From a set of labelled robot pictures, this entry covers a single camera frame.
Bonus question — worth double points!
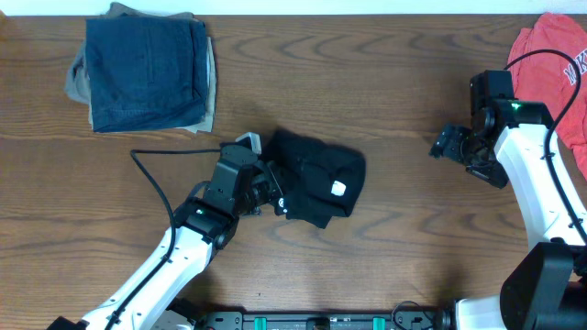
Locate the black t-shirt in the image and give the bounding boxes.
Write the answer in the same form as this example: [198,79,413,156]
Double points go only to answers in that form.
[261,129,366,229]

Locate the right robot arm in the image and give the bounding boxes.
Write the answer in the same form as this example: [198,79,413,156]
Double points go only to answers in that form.
[429,71,586,329]

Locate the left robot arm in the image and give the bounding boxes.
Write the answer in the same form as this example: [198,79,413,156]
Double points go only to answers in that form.
[50,137,282,329]

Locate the red printed t-shirt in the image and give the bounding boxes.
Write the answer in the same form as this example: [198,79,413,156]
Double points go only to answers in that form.
[508,13,586,173]

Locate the folded navy blue trousers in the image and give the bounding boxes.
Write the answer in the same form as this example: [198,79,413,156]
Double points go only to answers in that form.
[84,16,209,134]

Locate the folded khaki beige trousers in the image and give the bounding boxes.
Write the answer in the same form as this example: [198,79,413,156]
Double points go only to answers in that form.
[63,2,217,135]

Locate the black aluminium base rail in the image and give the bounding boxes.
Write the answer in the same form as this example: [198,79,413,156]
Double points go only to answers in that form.
[194,307,456,330]

